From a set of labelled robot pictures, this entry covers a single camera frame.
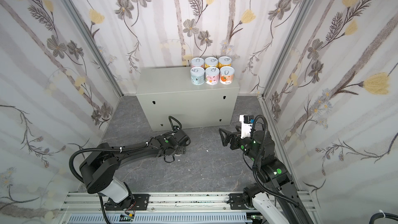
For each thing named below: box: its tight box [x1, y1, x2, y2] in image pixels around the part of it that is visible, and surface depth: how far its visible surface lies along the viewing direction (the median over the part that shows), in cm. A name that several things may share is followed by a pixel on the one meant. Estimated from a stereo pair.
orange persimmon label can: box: [219, 65, 235, 86], surface depth 78 cm
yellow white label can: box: [204, 57, 219, 69], surface depth 84 cm
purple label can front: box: [190, 57, 205, 68], surface depth 84 cm
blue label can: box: [190, 66, 206, 86], surface depth 78 cm
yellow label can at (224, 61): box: [217, 56, 233, 69], surface depth 84 cm
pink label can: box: [205, 66, 220, 86], surface depth 78 cm
